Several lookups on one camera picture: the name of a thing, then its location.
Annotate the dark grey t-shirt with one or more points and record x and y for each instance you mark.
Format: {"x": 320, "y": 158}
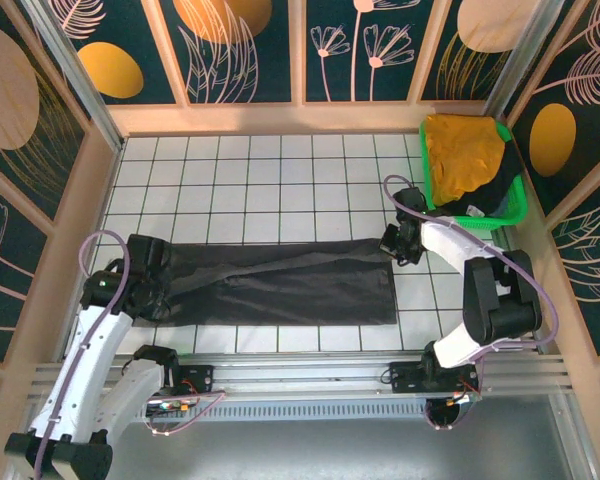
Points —
{"x": 305, "y": 290}

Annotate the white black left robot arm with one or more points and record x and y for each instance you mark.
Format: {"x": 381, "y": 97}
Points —
{"x": 87, "y": 370}

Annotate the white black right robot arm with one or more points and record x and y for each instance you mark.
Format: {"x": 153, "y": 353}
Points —
{"x": 500, "y": 300}

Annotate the yellow t-shirt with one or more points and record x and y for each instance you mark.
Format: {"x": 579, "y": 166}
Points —
{"x": 460, "y": 155}

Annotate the green plastic basket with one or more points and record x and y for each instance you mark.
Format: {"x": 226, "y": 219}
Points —
{"x": 511, "y": 216}

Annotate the black t-shirt with label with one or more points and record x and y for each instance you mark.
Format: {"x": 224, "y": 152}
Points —
{"x": 500, "y": 182}

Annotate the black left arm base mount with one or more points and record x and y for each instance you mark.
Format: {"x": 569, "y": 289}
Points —
{"x": 195, "y": 377}

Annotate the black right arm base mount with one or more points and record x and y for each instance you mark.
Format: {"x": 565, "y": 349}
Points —
{"x": 405, "y": 376}

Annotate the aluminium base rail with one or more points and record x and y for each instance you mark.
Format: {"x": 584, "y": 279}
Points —
{"x": 300, "y": 367}

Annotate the aluminium frame post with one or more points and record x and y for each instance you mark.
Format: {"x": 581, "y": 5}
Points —
{"x": 75, "y": 75}
{"x": 522, "y": 60}

